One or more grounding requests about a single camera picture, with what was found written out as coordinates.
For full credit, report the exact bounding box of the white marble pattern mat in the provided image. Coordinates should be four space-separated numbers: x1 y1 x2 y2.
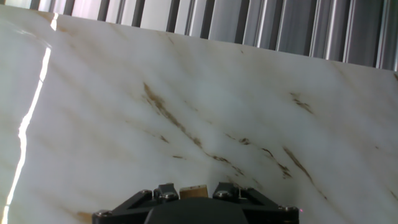
0 4 398 224

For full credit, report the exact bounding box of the light wooden jenga block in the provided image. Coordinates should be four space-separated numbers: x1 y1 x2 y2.
178 184 209 200

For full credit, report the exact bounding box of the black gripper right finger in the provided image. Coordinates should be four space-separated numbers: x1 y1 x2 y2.
212 181 300 219

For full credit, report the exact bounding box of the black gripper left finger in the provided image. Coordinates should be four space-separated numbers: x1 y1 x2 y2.
91 182 181 223

